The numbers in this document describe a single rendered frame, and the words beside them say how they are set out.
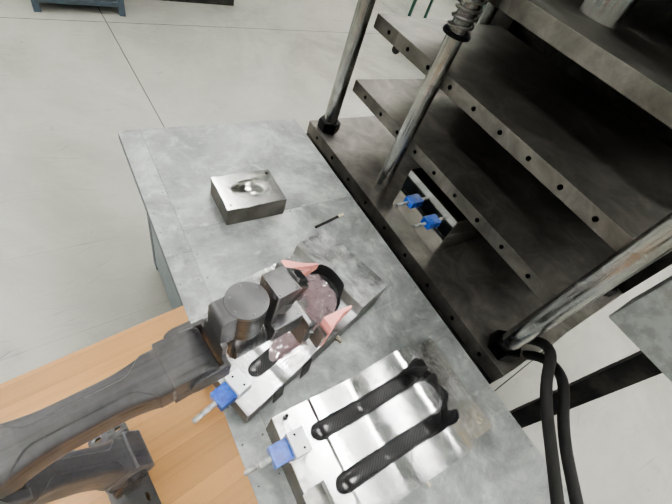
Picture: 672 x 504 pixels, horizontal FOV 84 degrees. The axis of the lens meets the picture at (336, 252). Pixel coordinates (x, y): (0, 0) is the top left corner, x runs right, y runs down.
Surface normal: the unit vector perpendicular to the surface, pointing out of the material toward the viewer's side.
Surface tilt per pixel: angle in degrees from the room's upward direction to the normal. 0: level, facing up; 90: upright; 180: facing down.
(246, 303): 1
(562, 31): 90
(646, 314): 90
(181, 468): 0
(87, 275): 0
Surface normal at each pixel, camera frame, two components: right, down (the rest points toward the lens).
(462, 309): 0.28, -0.61
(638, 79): -0.83, 0.24
